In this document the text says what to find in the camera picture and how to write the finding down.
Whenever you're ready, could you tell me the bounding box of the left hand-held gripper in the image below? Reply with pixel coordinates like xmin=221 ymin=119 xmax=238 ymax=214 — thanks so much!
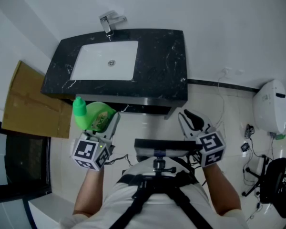
xmin=71 ymin=112 xmax=121 ymax=171

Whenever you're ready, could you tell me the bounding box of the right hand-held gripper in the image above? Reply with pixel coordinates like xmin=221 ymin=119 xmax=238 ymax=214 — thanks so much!
xmin=178 ymin=109 xmax=226 ymax=168

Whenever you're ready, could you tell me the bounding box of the green plastic bottle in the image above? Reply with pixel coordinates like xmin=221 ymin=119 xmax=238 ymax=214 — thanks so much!
xmin=72 ymin=96 xmax=118 ymax=132

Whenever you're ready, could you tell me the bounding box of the person's right forearm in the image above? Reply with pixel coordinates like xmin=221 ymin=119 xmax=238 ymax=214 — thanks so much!
xmin=202 ymin=165 xmax=241 ymax=216

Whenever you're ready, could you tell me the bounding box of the person's left forearm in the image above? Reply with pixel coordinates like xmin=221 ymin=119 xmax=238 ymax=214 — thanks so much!
xmin=72 ymin=168 xmax=105 ymax=217

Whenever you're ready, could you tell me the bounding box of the black chest-mounted monitor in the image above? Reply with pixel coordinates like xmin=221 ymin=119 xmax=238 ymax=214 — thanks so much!
xmin=134 ymin=138 xmax=203 ymax=158

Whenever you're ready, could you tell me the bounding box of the white rectangular sink basin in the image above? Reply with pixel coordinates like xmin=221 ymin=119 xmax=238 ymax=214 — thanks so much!
xmin=70 ymin=40 xmax=139 ymax=81

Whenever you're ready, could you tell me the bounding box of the black chest harness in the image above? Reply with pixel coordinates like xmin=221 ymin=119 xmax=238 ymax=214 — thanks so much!
xmin=116 ymin=156 xmax=214 ymax=229

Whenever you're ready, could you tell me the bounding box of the black marble vanity table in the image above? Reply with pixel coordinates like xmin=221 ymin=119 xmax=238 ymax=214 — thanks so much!
xmin=40 ymin=28 xmax=188 ymax=120

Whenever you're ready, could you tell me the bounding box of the white toilet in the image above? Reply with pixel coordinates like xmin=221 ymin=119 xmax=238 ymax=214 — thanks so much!
xmin=252 ymin=79 xmax=286 ymax=134

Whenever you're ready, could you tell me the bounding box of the brown cardboard sheet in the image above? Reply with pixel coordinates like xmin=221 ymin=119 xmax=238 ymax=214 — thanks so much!
xmin=1 ymin=60 xmax=74 ymax=139

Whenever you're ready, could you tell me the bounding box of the person's white shirt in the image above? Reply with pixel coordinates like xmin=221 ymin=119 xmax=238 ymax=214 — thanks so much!
xmin=59 ymin=158 xmax=250 ymax=229

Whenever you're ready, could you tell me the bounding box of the black framed glass door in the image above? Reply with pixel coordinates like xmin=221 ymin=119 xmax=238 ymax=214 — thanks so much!
xmin=0 ymin=118 xmax=52 ymax=204

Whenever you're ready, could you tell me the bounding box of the black office chair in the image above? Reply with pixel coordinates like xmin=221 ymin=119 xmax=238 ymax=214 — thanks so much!
xmin=242 ymin=155 xmax=286 ymax=219

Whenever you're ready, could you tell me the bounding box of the white rectangular bathtub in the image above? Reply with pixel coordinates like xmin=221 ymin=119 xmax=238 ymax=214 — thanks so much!
xmin=28 ymin=192 xmax=78 ymax=229

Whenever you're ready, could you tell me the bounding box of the chrome faucet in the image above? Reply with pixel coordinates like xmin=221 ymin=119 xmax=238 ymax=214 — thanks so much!
xmin=99 ymin=10 xmax=128 ymax=38

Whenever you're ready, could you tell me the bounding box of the white power cable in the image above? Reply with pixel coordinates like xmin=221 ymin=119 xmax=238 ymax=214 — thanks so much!
xmin=216 ymin=72 xmax=227 ymax=129

